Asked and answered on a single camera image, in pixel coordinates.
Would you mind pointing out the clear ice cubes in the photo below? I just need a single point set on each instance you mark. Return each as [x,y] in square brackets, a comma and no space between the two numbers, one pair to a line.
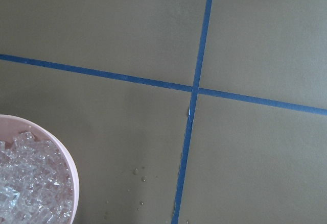
[36,183]

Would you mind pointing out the pink ice bowl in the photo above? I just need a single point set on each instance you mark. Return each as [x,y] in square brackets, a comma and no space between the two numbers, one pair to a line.
[10,125]

